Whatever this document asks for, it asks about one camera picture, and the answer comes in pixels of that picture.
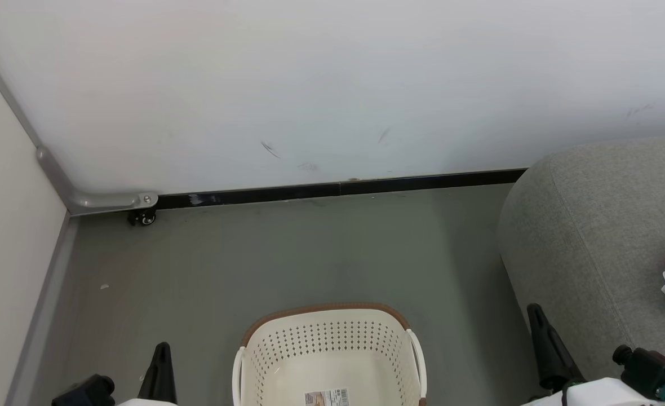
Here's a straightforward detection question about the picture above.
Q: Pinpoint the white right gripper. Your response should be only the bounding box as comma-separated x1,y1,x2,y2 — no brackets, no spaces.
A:
521,303,665,406

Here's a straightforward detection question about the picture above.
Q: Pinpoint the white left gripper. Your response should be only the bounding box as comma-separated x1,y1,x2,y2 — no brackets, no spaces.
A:
116,342,178,406

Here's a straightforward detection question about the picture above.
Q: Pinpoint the grey fabric sofa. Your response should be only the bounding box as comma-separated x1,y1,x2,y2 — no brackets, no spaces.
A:
496,135,665,395

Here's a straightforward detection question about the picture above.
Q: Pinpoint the grey baseboard strip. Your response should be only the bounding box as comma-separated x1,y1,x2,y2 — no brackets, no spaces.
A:
6,214,79,406

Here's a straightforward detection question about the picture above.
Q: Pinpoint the white plastic laundry basket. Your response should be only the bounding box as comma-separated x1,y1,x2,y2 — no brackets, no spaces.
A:
232,303,428,406

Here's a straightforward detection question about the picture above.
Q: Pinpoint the paper barcode label sticker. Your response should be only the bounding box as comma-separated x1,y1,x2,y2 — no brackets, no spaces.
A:
304,388,350,406

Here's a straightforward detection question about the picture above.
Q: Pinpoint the black baseboard strip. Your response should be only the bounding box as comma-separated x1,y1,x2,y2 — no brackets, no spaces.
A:
157,168,529,210

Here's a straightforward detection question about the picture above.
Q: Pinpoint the grey metal corner bracket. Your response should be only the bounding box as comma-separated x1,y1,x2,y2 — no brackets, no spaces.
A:
36,145,159,216

